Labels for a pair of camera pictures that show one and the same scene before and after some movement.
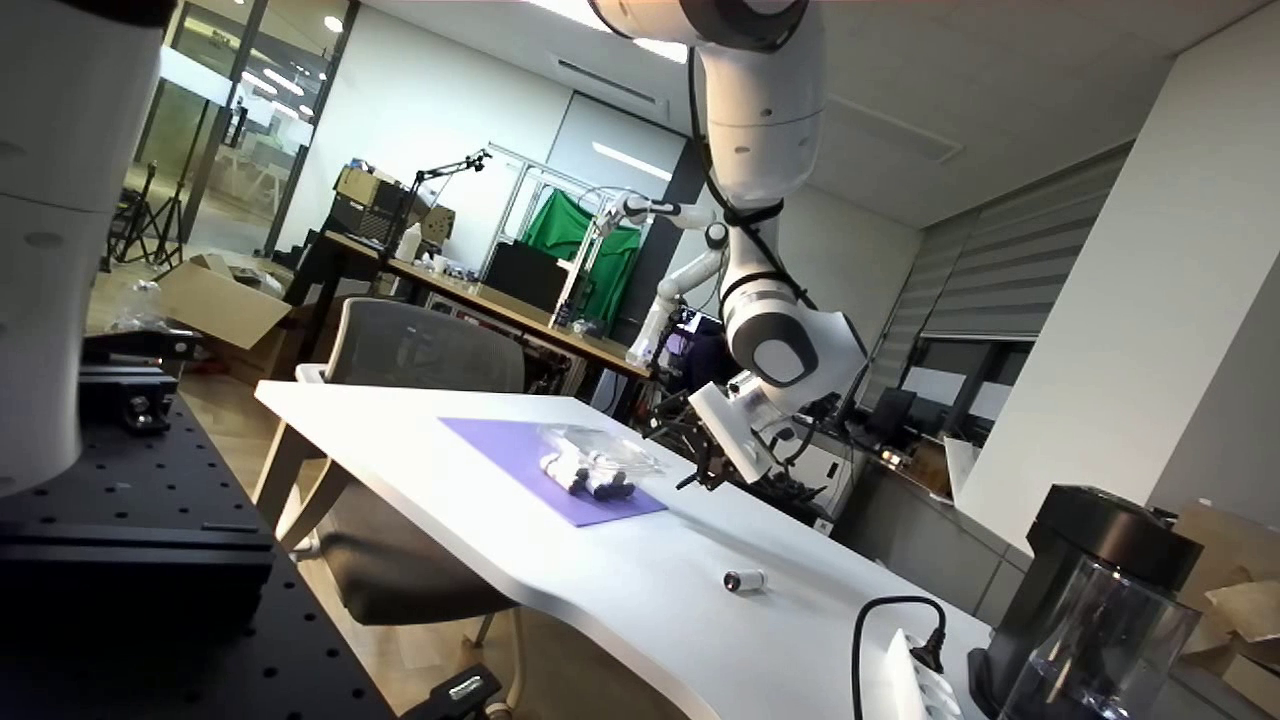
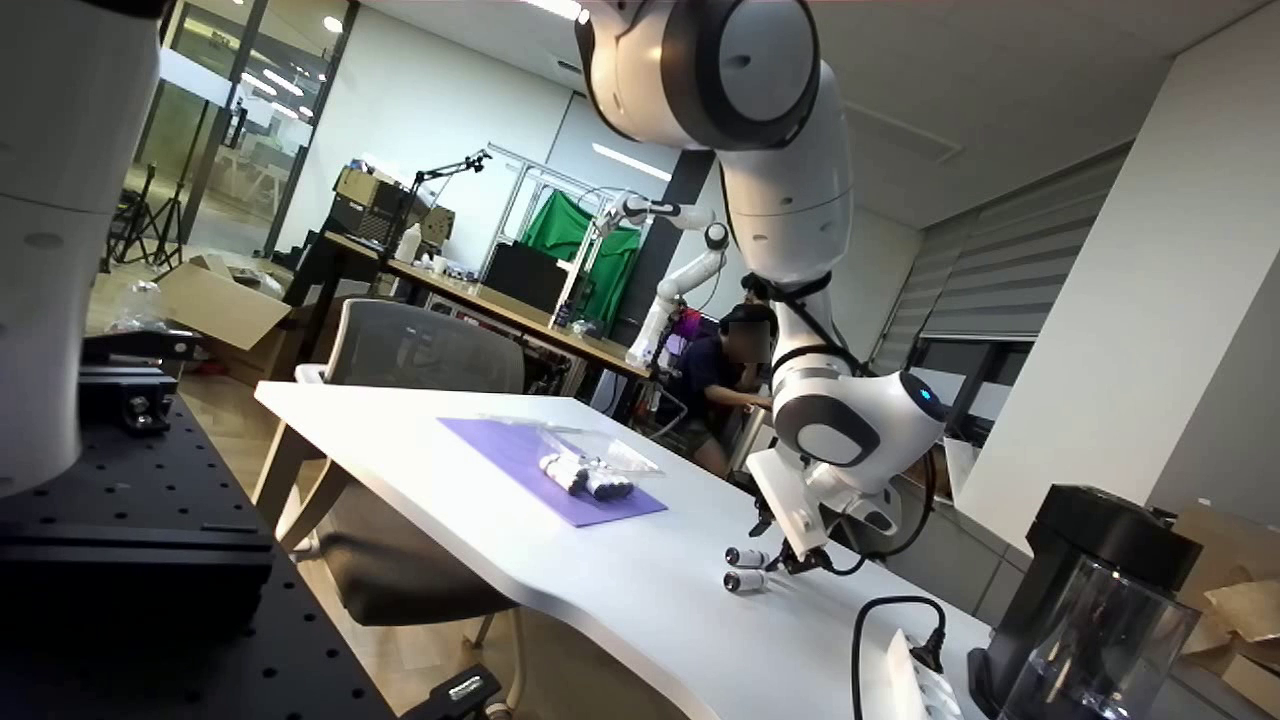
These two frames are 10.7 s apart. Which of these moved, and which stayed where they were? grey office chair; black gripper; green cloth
Moved: black gripper
Stayed: green cloth; grey office chair
